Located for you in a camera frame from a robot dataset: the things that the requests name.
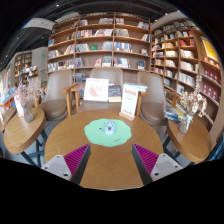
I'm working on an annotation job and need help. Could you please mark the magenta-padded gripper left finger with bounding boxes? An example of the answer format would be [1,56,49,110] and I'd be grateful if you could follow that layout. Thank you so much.
[41,143,92,186]

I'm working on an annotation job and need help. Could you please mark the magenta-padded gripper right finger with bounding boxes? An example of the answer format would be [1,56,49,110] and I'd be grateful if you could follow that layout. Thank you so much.
[131,143,184,186]

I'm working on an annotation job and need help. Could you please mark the green cloud-shaped mouse pad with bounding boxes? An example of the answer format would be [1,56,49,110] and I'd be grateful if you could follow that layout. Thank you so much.
[83,118,133,148]

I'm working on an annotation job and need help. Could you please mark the round wooden side table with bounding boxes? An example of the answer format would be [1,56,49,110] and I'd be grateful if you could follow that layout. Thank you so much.
[3,106,48,166]
[163,117,213,164]

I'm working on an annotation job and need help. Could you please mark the brown padded wooden armchair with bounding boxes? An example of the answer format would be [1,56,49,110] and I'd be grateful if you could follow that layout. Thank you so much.
[69,66,148,114]
[38,69,81,122]
[136,71,174,127]

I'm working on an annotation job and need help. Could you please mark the glass vase with dried flowers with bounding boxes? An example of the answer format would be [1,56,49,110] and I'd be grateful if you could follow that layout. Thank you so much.
[177,74,208,135]
[14,77,43,124]

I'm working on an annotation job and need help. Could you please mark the stack of books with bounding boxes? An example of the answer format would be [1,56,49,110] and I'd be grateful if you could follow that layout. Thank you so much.
[163,104,185,123]

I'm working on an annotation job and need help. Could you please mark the white sign on wooden stand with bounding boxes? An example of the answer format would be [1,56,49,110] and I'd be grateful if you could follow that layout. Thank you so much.
[118,83,140,122]

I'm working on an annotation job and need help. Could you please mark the blue book stack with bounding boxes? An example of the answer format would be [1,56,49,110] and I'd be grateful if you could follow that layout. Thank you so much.
[124,82,149,93]

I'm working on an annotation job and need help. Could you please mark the white framed art print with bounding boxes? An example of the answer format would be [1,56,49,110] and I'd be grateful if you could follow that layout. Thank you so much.
[83,77,110,103]

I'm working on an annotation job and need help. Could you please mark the dark cover book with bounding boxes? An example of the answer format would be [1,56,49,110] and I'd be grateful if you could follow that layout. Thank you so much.
[108,84,123,103]

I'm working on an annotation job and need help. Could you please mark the small white table card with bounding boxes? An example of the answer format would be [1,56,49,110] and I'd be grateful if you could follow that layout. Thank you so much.
[13,94,25,118]

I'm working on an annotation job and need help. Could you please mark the small distant bookshelf unit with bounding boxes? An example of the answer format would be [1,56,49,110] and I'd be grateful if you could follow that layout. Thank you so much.
[13,50,33,88]

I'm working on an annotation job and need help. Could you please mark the curved wooden bookshelf unit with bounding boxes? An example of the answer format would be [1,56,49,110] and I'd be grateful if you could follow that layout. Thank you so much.
[149,16,224,134]

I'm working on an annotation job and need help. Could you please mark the wide wooden bookshelf unit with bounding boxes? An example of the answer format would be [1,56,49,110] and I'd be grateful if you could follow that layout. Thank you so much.
[46,12,152,84]

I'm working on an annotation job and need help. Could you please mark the white hanging ceiling panel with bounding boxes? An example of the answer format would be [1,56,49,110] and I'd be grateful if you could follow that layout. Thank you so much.
[22,17,56,31]

